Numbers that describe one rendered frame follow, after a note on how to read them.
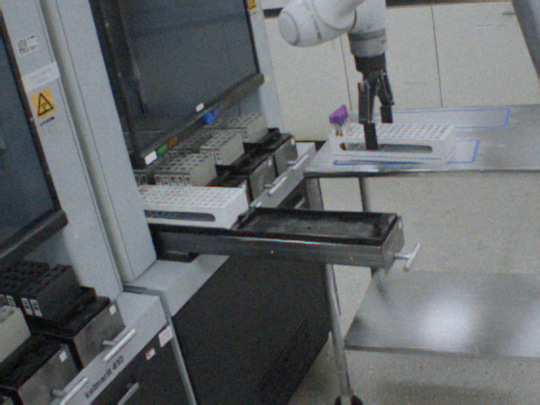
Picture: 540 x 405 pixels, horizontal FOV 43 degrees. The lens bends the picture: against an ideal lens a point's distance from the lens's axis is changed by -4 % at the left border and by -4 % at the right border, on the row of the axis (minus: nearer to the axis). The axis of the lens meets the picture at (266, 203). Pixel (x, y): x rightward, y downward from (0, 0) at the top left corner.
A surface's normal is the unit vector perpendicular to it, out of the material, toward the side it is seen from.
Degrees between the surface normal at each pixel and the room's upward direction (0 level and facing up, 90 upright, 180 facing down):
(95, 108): 90
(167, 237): 90
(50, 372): 90
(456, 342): 0
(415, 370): 0
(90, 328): 90
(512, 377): 0
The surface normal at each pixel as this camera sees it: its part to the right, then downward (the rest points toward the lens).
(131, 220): 0.88, 0.04
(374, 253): -0.44, 0.44
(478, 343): -0.18, -0.89
